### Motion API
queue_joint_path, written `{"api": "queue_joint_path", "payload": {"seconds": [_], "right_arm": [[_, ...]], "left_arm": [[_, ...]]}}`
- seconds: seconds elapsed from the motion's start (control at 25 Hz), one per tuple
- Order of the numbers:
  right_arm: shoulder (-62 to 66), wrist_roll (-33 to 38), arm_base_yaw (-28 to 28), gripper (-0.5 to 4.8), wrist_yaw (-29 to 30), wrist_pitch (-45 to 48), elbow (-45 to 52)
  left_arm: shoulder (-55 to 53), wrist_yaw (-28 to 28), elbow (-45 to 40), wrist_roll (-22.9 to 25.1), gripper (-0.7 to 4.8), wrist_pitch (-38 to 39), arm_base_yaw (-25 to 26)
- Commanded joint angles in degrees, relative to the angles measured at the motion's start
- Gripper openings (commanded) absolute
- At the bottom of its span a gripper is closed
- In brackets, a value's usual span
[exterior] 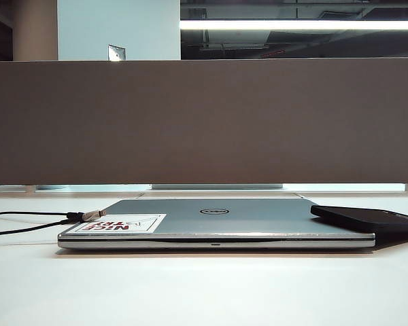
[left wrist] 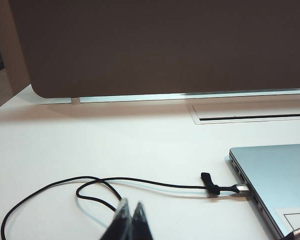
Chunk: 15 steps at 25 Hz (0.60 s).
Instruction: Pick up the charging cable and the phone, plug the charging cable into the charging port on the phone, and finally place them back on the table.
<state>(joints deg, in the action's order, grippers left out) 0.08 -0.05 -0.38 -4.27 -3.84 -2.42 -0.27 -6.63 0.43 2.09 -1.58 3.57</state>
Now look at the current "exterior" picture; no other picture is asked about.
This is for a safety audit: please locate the black charging cable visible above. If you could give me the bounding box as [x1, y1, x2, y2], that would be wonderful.
[0, 209, 107, 237]

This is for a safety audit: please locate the black smartphone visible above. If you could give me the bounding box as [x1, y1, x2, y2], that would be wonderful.
[309, 204, 408, 244]

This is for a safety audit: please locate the grey bar under divider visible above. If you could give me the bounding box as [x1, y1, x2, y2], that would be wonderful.
[151, 183, 284, 189]

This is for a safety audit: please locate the brown fabric desk divider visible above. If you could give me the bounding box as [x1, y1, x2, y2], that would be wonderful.
[0, 60, 408, 188]

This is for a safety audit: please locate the silver Dell laptop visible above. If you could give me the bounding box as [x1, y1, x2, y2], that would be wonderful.
[56, 198, 376, 251]

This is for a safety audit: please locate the white sticker with red print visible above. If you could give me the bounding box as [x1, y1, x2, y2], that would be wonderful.
[73, 213, 167, 234]

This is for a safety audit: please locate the long ceiling light strip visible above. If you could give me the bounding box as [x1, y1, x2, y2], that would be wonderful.
[180, 19, 408, 31]

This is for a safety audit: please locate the metal wall plate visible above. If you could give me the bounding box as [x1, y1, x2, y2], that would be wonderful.
[107, 43, 126, 62]

